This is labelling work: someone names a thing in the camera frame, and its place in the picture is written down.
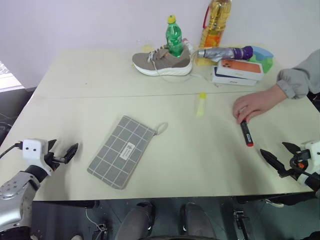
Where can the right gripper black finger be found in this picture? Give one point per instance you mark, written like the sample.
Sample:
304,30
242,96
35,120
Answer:
292,148
272,161

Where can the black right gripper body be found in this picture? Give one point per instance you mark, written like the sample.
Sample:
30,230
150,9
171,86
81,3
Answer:
298,161

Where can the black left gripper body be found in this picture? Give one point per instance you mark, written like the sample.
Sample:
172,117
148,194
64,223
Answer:
51,159

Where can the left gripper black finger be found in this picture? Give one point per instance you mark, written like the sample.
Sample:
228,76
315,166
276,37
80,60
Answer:
52,145
71,152

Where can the black marker with red cap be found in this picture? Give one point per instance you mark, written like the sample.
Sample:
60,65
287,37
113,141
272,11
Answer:
247,133

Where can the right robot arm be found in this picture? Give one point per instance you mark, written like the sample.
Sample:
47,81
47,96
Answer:
313,186

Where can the person's grey sleeved forearm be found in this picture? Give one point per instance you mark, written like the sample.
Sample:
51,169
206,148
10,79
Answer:
301,77

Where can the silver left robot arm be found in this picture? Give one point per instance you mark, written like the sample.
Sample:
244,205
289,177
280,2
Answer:
13,197

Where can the grey checked pouch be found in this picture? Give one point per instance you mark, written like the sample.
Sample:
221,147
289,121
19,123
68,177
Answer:
120,152

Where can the person's bare hand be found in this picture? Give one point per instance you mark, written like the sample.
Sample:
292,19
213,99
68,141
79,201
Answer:
257,103

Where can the white phone box dark print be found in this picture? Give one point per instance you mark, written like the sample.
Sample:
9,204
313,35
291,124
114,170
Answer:
232,81

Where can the yellow highlighter pen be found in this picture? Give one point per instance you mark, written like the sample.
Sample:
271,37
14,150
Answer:
200,105

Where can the white phone box orange print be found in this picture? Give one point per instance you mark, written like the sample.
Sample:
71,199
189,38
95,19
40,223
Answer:
240,68

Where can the dark grey rounded foot shape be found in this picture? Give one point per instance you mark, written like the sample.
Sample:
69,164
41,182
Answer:
197,221
136,221

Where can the folded silver purple umbrella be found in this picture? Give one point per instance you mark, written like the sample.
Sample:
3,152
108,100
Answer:
222,53

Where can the taupe sneaker with white sole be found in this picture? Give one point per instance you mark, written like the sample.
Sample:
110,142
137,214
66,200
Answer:
162,62

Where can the small white bottle red label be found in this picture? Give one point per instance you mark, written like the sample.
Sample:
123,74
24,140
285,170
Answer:
187,44

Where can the large yellow cooking oil bottle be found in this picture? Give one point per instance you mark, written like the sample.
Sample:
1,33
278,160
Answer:
215,25

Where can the green plastic bottle yellow cap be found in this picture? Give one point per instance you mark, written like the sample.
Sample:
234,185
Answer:
173,37

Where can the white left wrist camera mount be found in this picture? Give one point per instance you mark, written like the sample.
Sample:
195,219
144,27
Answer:
32,150

